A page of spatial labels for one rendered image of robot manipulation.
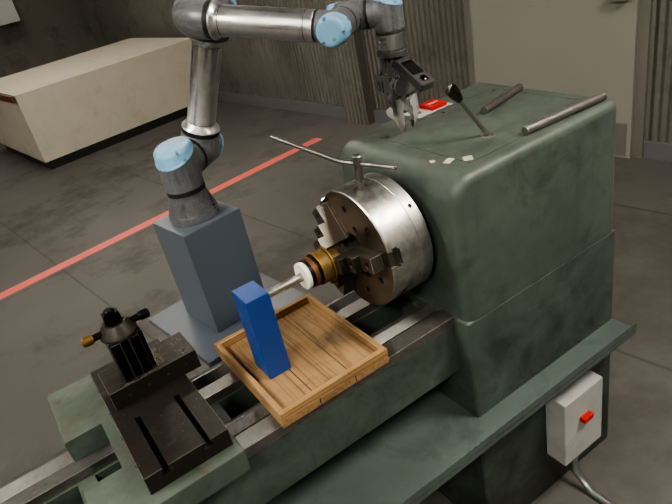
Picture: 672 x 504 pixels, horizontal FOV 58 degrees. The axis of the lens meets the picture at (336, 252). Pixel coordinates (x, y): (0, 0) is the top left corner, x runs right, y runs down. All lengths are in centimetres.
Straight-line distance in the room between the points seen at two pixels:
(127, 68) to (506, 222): 634
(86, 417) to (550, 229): 123
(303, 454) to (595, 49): 351
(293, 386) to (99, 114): 617
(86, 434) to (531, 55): 389
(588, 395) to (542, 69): 301
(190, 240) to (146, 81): 587
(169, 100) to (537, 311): 644
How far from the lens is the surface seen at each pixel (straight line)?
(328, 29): 148
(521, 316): 170
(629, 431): 250
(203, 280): 185
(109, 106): 741
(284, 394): 143
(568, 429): 202
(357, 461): 171
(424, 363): 158
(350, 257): 141
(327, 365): 147
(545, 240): 166
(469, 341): 158
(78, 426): 154
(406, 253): 140
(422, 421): 177
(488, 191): 144
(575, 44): 447
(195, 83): 182
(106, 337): 138
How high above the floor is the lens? 182
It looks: 29 degrees down
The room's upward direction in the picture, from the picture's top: 13 degrees counter-clockwise
